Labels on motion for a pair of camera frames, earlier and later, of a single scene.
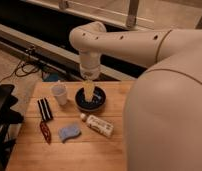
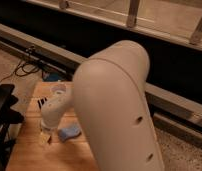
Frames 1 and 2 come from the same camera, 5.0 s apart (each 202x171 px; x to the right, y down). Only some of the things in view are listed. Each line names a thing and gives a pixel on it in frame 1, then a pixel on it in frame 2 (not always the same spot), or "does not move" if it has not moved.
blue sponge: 66,133 does not move
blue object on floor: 53,77 does not move
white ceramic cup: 60,92 does not move
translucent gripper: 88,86 → 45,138
